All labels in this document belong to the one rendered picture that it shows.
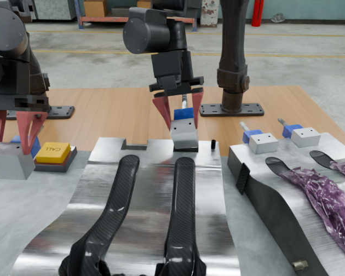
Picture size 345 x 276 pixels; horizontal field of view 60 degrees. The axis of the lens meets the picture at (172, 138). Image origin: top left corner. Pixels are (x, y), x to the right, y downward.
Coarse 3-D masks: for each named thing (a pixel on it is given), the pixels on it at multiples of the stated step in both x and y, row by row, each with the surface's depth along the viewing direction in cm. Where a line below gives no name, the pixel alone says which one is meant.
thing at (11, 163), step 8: (16, 136) 55; (0, 144) 50; (8, 144) 50; (16, 144) 50; (0, 152) 48; (8, 152) 48; (16, 152) 48; (32, 152) 53; (0, 160) 49; (8, 160) 48; (16, 160) 48; (24, 160) 50; (32, 160) 53; (0, 168) 50; (8, 168) 49; (16, 168) 49; (24, 168) 50; (32, 168) 53; (0, 176) 51; (8, 176) 51; (16, 176) 50; (24, 176) 50
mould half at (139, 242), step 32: (96, 160) 58; (160, 160) 58; (96, 192) 52; (160, 192) 51; (64, 224) 43; (128, 224) 44; (160, 224) 44; (224, 224) 45; (32, 256) 35; (64, 256) 35; (128, 256) 35; (160, 256) 35; (224, 256) 36
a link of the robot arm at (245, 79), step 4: (244, 76) 84; (248, 76) 84; (240, 80) 84; (244, 80) 83; (248, 80) 85; (240, 84) 84; (244, 84) 84; (248, 84) 86; (224, 88) 90; (228, 88) 89; (240, 88) 86; (244, 88) 85; (248, 88) 89; (240, 92) 87; (244, 92) 88
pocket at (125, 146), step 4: (124, 140) 64; (124, 144) 65; (128, 144) 65; (132, 144) 65; (136, 144) 65; (140, 144) 65; (144, 144) 65; (124, 148) 65; (128, 148) 66; (132, 148) 66; (136, 148) 66; (140, 148) 65; (144, 148) 65
